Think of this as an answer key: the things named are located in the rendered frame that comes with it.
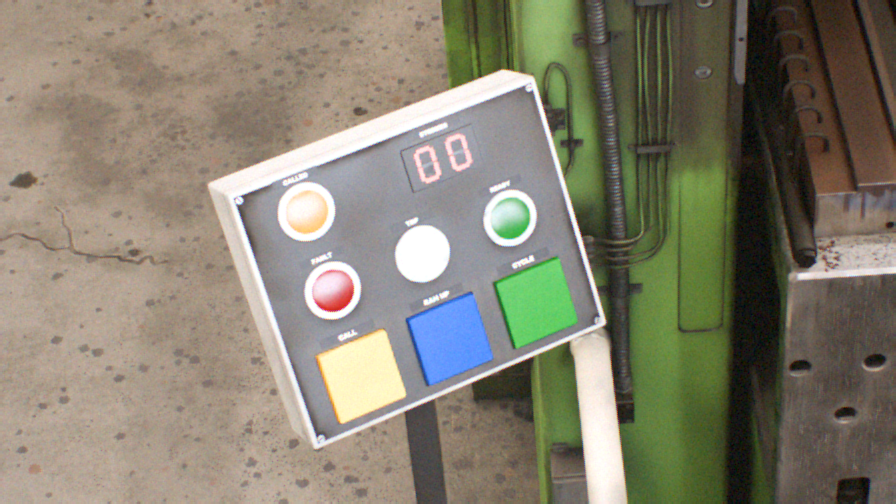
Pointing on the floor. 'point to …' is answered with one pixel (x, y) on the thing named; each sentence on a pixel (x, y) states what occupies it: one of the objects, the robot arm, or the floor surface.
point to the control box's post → (426, 453)
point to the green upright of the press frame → (642, 476)
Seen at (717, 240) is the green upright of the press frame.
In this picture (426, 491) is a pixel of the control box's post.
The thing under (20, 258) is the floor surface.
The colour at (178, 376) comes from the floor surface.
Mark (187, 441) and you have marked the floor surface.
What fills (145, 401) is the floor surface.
